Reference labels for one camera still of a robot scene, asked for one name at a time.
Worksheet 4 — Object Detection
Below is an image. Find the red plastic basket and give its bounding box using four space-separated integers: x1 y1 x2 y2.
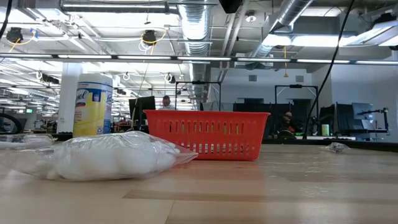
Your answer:
143 109 271 162

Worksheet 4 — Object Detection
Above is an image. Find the dark monitor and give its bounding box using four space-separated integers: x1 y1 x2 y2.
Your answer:
128 95 156 131

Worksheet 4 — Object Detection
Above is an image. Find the wide silver ventilation duct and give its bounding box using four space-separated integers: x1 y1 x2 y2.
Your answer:
178 0 214 106

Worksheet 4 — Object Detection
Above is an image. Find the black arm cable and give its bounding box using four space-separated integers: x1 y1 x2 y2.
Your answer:
0 0 13 40
302 0 356 140

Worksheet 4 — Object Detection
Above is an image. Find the slanted silver ventilation duct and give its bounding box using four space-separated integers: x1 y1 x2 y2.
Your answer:
245 0 315 71

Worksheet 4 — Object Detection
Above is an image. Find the black curved cable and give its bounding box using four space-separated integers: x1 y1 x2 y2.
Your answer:
0 112 24 134

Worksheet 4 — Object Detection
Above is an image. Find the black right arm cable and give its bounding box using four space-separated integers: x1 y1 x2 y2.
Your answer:
302 0 356 140

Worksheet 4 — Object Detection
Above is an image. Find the white pillar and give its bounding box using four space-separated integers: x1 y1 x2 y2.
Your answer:
58 62 84 133

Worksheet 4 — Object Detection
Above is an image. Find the vanity pack swab bag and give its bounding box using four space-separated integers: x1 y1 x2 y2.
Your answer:
0 130 199 183

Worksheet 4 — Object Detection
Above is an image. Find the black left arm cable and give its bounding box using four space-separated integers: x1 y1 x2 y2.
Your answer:
0 0 13 40

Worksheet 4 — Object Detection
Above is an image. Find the white yellow wipes canister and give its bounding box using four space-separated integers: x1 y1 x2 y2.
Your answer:
73 73 114 138

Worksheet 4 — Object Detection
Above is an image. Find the black ceiling cable reel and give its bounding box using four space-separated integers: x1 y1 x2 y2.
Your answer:
141 29 158 46
5 26 25 44

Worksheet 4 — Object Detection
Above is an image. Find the person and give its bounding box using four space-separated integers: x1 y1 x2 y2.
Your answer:
160 95 177 111
278 111 299 139

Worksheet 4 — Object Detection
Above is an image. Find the yellow hanging cord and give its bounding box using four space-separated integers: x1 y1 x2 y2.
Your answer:
282 45 289 78

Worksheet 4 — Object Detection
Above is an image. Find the long ceiling light strip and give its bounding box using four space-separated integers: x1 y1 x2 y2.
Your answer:
0 53 398 65

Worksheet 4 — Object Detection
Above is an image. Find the black stand frame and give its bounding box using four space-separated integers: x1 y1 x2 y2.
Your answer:
274 83 319 134
175 80 222 111

